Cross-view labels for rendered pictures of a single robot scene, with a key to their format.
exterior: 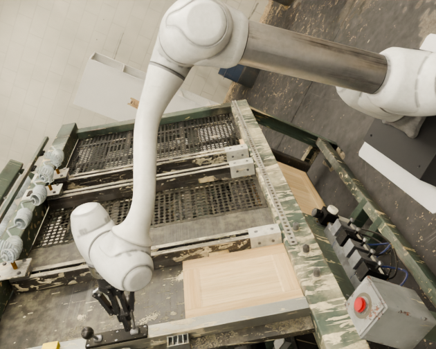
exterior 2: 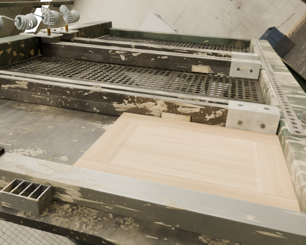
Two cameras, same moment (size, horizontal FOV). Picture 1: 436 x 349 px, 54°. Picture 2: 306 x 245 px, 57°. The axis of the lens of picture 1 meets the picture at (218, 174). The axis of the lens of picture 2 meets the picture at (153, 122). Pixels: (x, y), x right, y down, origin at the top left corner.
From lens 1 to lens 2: 1.02 m
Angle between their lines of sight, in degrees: 15
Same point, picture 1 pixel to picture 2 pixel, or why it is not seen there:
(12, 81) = not seen: hidden behind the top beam
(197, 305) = (102, 158)
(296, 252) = (301, 145)
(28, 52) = (116, 8)
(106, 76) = (159, 29)
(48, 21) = not seen: outside the picture
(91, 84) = not seen: hidden behind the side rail
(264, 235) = (252, 111)
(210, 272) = (151, 132)
